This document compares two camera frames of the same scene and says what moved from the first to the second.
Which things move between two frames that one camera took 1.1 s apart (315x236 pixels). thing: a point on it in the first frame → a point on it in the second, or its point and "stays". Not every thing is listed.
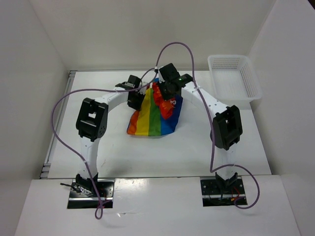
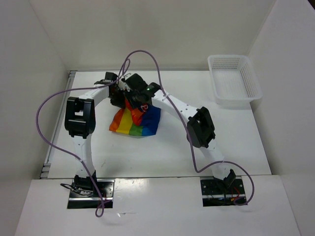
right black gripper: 165,97 → 133,103
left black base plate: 78,200 stays
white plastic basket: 235,79 stays
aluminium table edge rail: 46,165 stays
